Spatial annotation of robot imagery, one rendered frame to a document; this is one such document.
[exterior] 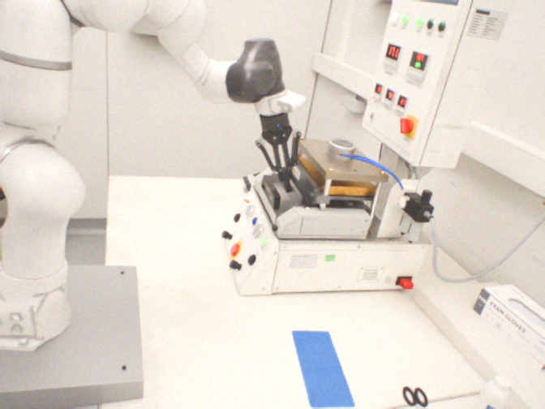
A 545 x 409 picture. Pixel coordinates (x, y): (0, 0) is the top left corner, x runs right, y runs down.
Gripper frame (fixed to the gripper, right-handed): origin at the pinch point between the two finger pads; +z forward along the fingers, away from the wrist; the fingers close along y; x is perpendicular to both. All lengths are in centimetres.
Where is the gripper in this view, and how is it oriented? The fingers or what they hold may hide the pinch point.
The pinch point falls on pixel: (285, 179)
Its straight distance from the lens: 126.4
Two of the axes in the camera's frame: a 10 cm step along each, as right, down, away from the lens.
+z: 1.8, 8.4, 5.2
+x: 2.4, 4.7, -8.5
